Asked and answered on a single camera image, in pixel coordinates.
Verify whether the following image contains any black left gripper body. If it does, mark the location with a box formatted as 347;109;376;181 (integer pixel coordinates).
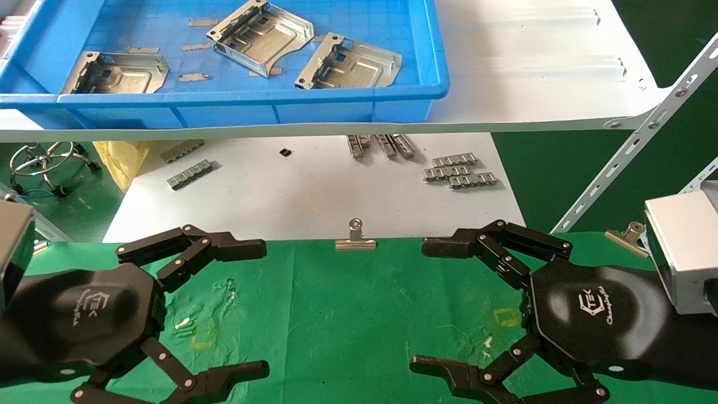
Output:
0;263;167;385

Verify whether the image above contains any white plastic stack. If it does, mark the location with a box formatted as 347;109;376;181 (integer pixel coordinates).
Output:
0;16;27;59

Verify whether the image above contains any white perforated shelf brace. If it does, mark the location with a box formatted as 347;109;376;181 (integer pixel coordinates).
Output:
679;157;718;194
551;34;718;233

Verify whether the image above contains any white flat board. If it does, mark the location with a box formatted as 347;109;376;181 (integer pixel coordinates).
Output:
103;133;526;243

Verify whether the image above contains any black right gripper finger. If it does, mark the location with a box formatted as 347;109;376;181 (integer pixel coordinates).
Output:
421;220;574;290
409;334;610;404

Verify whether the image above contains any green cloth mat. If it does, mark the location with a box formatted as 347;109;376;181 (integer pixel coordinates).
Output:
0;232;718;404

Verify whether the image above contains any yellow cloth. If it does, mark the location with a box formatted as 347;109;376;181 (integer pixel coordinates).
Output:
93;140;152;193

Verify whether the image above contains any stamped metal bracket plate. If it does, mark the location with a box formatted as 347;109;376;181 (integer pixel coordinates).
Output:
206;0;315;77
294;32;403;90
61;52;170;94

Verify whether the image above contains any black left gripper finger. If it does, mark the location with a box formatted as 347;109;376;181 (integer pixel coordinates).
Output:
70;337;270;404
116;224;267;292

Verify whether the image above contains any blue plastic tray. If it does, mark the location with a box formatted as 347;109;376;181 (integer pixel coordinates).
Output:
0;0;450;128

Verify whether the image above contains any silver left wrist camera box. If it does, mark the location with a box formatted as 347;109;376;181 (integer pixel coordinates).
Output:
0;201;35;312

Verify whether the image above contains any white metal shelf board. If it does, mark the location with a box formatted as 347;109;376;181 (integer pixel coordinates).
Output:
0;0;671;143

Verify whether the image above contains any silver binder clip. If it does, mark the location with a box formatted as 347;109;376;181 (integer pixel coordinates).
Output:
335;218;377;251

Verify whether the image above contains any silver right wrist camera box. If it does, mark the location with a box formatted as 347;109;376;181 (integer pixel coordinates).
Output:
643;181;718;316

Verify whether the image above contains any chrome stool base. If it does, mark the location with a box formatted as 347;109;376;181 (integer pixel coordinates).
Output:
8;142;102;197

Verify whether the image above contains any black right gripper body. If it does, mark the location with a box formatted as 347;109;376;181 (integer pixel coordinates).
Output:
522;259;682;389

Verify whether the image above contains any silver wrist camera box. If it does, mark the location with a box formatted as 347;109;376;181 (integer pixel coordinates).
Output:
0;201;35;312
643;181;718;316

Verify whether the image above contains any grey metal frame rail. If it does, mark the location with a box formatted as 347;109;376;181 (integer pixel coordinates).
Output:
0;191;71;243

